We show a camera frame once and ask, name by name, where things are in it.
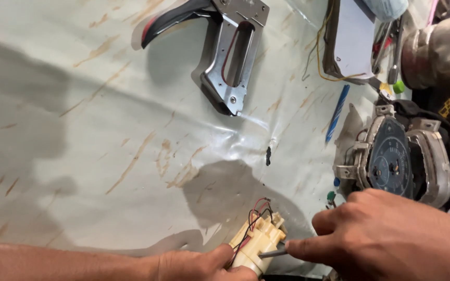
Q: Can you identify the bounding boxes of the large beige metal cylinder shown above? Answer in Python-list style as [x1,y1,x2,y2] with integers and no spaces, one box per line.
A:
[400,9,450,91]

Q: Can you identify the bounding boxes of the yellow wire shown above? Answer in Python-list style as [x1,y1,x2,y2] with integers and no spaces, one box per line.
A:
[316,0,367,83]

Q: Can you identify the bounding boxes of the dark shallow tray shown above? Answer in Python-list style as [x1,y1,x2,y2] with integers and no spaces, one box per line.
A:
[322,0,383,82]

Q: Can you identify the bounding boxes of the thin grey wire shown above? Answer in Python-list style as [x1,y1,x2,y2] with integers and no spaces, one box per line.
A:
[302,37,320,82]

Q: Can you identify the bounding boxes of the silver metal hand tool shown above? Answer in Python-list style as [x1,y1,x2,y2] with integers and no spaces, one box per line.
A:
[387,17,404,85]

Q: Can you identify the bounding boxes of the thin black wire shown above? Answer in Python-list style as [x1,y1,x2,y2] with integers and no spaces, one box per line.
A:
[231,201,275,261]

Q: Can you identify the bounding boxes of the white paper sheet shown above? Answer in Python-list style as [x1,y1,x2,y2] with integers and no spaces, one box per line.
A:
[334,0,377,79]

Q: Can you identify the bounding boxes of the thin red wire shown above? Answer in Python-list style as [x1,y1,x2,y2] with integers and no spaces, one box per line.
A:
[248,197,271,226]

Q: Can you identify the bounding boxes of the thin grey metal tool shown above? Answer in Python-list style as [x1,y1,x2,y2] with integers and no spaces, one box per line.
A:
[258,249,289,260]

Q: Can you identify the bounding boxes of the light blue cloth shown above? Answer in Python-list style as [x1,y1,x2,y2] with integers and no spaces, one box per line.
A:
[362,0,409,23]

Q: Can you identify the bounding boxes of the metal staple gun black handle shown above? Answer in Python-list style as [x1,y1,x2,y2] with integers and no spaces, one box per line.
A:
[141,0,270,117]

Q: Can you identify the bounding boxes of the blue striped pen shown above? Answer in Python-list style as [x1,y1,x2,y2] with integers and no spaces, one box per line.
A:
[325,84,351,144]

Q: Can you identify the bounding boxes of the pale plastic table sheet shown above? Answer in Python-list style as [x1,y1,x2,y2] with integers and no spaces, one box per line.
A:
[0,0,433,278]

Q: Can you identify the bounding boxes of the red grip metal pliers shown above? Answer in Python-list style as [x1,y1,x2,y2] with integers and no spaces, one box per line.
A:
[371,20,394,75]

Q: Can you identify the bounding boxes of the grey speedometer unit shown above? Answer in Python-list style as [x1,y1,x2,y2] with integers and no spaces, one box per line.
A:
[334,103,450,209]

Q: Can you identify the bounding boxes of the person's right hand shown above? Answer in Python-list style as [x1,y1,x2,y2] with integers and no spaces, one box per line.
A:
[285,188,450,281]

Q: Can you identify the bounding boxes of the black cloth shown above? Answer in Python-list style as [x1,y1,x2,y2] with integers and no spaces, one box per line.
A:
[377,99,450,165]

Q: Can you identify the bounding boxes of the person's left hand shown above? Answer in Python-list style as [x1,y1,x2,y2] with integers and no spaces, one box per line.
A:
[158,244,259,281]

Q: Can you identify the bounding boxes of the cream plastic connector block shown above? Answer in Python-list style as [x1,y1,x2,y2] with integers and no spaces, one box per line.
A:
[229,213,287,276]

